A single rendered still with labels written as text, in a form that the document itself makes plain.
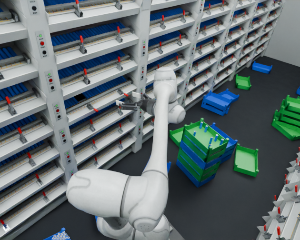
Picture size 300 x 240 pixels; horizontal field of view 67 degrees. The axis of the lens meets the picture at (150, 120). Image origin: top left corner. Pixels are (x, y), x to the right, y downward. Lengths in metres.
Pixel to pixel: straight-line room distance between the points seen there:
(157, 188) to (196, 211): 1.22
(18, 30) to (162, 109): 0.68
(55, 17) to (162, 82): 0.58
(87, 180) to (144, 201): 0.19
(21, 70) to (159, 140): 0.71
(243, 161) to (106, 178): 1.84
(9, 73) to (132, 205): 0.81
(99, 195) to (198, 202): 1.34
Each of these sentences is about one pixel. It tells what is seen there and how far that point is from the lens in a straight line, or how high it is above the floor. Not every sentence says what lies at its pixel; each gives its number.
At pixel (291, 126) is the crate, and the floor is 0.03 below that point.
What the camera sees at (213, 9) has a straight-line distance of 2.53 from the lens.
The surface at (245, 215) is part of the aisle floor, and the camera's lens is 2.06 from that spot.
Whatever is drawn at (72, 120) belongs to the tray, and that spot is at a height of 0.73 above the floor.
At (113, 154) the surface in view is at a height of 0.17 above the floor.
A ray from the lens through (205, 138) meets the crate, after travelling 1.89.
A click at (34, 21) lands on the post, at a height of 1.32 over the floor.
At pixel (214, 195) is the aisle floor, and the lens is 2.07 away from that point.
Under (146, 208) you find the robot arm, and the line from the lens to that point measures 0.71.
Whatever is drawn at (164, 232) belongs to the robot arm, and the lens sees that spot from 1.29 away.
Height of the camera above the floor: 1.63
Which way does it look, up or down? 39 degrees down
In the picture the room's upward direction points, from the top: 5 degrees clockwise
